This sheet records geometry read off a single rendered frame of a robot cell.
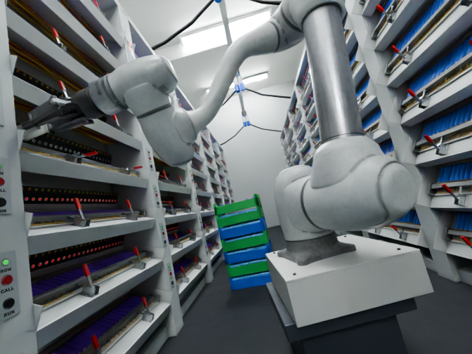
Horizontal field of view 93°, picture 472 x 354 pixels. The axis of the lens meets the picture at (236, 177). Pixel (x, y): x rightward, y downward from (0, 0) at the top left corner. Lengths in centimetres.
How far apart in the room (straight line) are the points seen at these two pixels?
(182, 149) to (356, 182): 43
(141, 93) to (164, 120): 8
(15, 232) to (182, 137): 41
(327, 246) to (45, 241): 72
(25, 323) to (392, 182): 77
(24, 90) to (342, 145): 80
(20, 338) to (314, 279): 61
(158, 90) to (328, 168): 45
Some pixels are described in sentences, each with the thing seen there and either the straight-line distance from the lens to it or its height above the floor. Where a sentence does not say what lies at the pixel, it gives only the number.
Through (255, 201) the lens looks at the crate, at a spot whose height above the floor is 51.
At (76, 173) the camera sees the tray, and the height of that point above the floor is 70.
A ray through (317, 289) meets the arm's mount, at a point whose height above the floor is 27.
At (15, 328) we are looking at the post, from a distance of 67.
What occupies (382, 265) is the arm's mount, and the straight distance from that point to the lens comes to 66.
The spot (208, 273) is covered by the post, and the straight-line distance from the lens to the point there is 188.
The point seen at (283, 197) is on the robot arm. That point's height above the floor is 49.
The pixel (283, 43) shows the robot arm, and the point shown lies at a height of 100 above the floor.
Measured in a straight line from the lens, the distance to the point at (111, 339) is 100.
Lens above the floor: 49
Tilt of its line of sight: 8 degrees up
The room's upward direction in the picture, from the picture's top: 13 degrees counter-clockwise
